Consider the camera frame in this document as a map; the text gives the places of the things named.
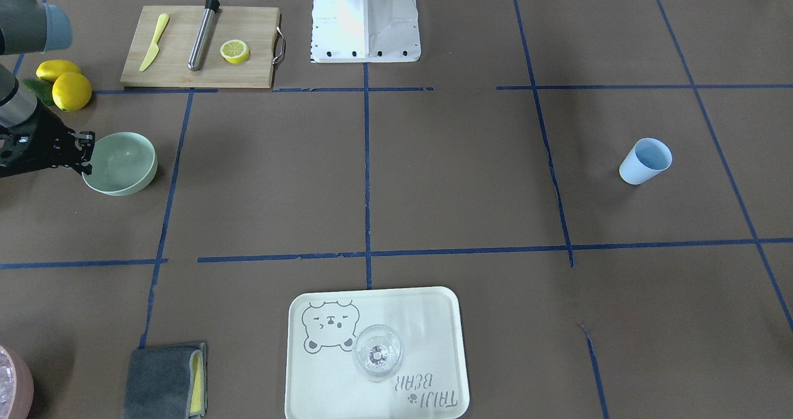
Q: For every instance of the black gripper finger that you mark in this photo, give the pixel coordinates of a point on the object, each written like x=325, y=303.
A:
x=83, y=168
x=85, y=139

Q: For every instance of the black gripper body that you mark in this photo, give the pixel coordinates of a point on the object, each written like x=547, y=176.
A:
x=42, y=135

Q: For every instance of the green bowl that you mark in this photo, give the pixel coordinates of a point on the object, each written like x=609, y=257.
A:
x=122, y=164

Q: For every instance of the light blue cup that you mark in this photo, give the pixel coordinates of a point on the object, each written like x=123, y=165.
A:
x=645, y=160

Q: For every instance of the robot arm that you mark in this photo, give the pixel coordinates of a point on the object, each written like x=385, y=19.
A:
x=29, y=26

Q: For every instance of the pink bowl of ice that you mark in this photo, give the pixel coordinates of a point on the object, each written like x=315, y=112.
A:
x=17, y=387

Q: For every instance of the yellow lemon lower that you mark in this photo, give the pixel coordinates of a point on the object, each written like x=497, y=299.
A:
x=71, y=92

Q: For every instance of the yellow lemon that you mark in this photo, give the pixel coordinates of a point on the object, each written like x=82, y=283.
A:
x=71, y=92
x=51, y=70

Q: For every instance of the green lime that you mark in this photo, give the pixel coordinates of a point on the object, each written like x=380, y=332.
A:
x=41, y=89

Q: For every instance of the yellow lemon upper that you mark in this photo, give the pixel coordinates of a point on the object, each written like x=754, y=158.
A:
x=51, y=70

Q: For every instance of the yellow plastic knife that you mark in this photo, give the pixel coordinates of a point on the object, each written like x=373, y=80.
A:
x=153, y=48

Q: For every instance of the steel muddler black tip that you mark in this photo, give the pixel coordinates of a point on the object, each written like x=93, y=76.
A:
x=203, y=36

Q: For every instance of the lemon half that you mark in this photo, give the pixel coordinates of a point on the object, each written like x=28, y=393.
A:
x=235, y=51

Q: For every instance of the grey yellow folded cloth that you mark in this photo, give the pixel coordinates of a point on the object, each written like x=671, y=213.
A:
x=167, y=382

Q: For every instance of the clear wine glass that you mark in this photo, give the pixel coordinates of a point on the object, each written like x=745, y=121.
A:
x=378, y=353

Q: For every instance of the cream bear tray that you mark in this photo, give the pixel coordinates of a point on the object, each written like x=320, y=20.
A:
x=322, y=380

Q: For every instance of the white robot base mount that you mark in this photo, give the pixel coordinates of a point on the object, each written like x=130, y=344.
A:
x=365, y=31

